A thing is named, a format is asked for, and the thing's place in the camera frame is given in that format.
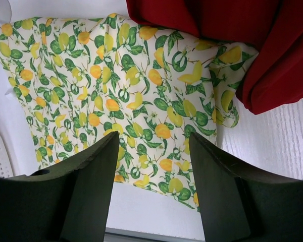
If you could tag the red skirt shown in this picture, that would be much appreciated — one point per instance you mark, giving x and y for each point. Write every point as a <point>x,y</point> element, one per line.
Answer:
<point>273,28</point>

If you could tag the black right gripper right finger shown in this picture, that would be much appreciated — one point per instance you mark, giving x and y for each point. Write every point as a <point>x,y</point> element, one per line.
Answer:
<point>241,202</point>

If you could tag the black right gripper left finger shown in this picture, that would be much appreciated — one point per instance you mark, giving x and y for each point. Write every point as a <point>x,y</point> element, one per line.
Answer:
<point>68,201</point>

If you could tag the lemon print skirt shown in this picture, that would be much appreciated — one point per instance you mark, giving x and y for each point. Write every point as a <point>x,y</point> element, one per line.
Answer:
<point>78,80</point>

